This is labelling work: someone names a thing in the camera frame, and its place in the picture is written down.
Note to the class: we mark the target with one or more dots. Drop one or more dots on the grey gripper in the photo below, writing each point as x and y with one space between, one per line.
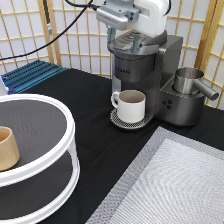
118 16

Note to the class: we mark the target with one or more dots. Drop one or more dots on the wooden shoji screen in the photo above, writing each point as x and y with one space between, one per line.
54 31

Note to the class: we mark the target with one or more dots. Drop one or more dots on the white two-tier round shelf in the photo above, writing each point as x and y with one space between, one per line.
48 169

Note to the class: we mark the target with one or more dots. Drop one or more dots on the grey woven placemat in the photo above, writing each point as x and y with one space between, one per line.
173 180

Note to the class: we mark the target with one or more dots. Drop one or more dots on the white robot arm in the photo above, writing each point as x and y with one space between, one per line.
135 27

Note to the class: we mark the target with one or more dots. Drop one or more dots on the blue ridged tray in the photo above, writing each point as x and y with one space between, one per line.
27 76

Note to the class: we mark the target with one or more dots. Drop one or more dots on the grey coffee machine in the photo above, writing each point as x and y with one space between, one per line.
173 94

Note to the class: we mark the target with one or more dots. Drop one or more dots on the black tablecloth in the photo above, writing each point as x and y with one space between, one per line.
105 151

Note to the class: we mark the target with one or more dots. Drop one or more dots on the white ceramic mug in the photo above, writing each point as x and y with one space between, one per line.
129 105

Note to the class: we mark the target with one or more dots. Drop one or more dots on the wooden cup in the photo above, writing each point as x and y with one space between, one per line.
9 153

